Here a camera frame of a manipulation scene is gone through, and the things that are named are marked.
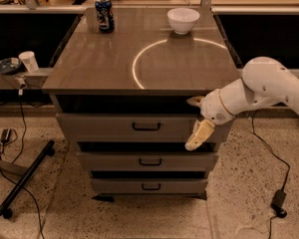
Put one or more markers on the grey drawer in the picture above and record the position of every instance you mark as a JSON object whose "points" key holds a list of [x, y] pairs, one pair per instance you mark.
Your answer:
{"points": [[151, 161], [149, 186], [126, 128]]}

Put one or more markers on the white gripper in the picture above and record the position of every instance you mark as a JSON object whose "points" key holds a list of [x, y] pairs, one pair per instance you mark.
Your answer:
{"points": [[213, 108]]}

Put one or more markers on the white ceramic bowl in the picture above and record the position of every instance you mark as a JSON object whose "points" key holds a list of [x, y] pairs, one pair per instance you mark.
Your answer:
{"points": [[182, 20]]}

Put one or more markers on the grey top drawer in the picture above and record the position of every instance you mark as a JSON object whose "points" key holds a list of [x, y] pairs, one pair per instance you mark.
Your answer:
{"points": [[126, 128]]}

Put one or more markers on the black power adapter left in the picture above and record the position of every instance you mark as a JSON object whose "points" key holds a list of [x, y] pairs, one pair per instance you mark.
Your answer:
{"points": [[5, 135]]}

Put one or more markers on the grey middle drawer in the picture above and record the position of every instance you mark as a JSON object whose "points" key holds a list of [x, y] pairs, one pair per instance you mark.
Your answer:
{"points": [[151, 161]]}

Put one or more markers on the grey bottom drawer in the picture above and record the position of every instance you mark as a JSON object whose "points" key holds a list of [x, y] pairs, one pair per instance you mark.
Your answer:
{"points": [[149, 186]]}

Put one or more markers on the black wheeled stand leg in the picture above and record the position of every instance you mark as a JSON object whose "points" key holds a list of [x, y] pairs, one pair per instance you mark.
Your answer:
{"points": [[5, 210]]}

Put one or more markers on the black power adapter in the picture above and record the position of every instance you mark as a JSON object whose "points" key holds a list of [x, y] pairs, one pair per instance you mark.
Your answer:
{"points": [[277, 203], [5, 135]]}

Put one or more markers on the black power adapter right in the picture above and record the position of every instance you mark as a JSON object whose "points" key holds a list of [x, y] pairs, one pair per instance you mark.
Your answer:
{"points": [[277, 203]]}

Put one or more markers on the blue soda can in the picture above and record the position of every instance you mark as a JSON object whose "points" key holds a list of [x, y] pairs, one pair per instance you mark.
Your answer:
{"points": [[105, 15]]}

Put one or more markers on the grey drawer cabinet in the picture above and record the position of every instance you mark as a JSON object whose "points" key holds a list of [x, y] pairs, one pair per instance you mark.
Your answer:
{"points": [[141, 68]]}

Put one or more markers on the dark blue plate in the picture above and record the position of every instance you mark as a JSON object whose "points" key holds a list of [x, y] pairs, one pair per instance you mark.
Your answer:
{"points": [[10, 66]]}

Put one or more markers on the white paper cup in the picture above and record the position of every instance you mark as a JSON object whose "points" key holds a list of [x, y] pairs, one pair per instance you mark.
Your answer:
{"points": [[29, 61]]}

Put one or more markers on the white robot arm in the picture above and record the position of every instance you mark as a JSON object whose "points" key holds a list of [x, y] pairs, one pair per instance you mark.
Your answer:
{"points": [[264, 82]]}

